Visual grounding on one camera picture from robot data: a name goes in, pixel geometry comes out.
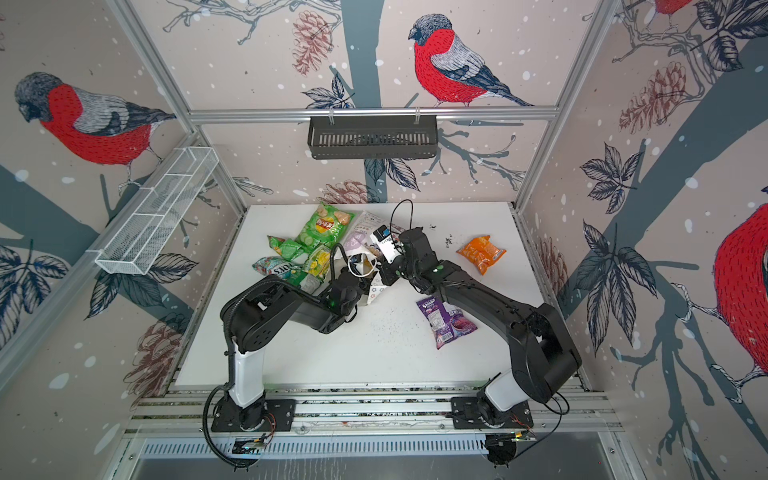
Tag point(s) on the green corn snack packet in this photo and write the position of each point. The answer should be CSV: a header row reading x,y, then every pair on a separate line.
x,y
288,249

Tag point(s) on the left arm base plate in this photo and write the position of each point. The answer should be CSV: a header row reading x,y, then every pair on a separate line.
x,y
264,415

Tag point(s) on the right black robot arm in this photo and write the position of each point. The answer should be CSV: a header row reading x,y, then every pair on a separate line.
x,y
542,352

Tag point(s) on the orange chips packet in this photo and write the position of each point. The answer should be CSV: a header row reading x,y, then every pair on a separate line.
x,y
482,253

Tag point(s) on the teal red candy packet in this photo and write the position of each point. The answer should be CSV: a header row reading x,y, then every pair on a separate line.
x,y
277,266

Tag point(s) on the green fruit candy packet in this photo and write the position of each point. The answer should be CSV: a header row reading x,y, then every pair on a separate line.
x,y
315,268

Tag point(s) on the purple snack packet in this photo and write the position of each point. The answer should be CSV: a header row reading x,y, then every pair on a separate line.
x,y
447,323

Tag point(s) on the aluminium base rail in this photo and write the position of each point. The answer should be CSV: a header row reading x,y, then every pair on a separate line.
x,y
350,411

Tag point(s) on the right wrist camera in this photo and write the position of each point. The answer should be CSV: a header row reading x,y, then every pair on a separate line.
x,y
385,243

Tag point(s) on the black hanging wire basket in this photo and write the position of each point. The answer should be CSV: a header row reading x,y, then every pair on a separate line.
x,y
373,137

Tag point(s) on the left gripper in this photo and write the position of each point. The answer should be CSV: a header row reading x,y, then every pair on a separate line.
x,y
366,283

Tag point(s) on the green Lays chips packet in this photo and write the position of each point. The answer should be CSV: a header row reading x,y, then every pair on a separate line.
x,y
326,227

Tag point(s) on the white printed paper bag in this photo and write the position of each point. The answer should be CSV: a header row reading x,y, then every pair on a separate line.
x,y
363,259

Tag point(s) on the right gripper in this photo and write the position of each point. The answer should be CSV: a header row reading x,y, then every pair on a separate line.
x,y
387,267

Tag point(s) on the horizontal aluminium frame bar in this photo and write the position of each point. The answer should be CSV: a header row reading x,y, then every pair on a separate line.
x,y
250,116

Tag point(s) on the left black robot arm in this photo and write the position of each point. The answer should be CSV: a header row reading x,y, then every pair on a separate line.
x,y
252,319

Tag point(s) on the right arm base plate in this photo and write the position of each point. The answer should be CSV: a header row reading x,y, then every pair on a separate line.
x,y
472,413

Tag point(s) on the white mesh wall shelf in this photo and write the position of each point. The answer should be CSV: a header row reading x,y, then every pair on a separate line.
x,y
140,238

